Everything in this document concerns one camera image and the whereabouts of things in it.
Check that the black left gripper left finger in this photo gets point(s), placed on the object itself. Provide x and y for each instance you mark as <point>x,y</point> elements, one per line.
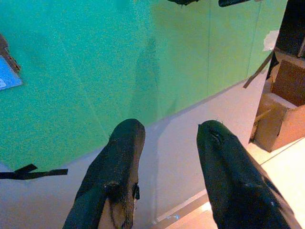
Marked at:
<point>114,155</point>

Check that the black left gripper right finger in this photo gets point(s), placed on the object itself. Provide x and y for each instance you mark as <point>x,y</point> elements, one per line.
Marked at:
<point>226,167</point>

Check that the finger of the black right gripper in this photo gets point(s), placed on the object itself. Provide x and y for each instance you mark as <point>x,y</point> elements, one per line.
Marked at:
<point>183,2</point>
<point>228,3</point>

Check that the white paper scrap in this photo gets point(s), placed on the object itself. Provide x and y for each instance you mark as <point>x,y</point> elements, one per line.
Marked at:
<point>271,41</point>

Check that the light cardboard box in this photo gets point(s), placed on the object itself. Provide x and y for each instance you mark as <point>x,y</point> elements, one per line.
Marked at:
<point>274,124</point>

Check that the dark tape strip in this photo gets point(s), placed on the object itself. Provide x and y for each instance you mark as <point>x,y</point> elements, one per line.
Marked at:
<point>258,70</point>

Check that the black tape strip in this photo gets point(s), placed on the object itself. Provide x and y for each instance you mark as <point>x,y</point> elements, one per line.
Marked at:
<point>35,174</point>

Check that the green felt board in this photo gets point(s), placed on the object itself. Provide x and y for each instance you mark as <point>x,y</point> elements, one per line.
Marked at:
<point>83,71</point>

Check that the brown cardboard box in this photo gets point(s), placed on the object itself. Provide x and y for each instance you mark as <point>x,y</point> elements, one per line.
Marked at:
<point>289,81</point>

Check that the blue paper sheet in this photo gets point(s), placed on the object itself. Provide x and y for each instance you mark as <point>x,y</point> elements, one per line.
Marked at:
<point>7,76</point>

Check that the brown ragged cardboard piece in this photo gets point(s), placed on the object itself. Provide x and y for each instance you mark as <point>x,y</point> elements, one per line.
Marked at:
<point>8,55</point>

